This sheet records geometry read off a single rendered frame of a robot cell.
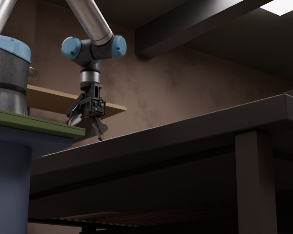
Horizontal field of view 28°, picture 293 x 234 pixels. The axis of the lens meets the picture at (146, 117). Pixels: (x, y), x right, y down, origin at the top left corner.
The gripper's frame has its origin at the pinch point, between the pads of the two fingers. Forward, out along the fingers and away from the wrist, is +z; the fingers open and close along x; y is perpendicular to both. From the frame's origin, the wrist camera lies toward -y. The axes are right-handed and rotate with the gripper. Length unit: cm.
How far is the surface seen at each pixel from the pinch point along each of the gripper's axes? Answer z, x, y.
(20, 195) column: 30, -50, 44
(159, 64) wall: -170, 266, -243
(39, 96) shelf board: -91, 106, -208
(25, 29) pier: -159, 108, -240
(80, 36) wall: -175, 172, -250
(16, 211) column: 34, -51, 45
